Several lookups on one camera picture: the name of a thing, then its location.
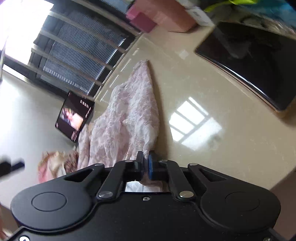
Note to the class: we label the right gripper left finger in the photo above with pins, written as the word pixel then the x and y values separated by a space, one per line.
pixel 118 176

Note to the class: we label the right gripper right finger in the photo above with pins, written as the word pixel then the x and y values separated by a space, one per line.
pixel 170 172

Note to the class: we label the pink white floral garment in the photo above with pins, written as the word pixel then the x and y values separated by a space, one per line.
pixel 130 124

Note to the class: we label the pile of pink clothes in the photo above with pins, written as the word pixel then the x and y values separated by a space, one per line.
pixel 56 164

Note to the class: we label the window metal railing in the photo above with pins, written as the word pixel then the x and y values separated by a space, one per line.
pixel 64 46

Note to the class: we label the magenta pink box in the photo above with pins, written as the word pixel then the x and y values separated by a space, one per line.
pixel 140 20

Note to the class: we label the black smartphone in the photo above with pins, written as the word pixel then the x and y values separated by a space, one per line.
pixel 261 60

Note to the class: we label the salmon pink storage box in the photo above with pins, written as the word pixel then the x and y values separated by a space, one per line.
pixel 169 15

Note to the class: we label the white product box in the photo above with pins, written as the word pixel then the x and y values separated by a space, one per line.
pixel 200 17

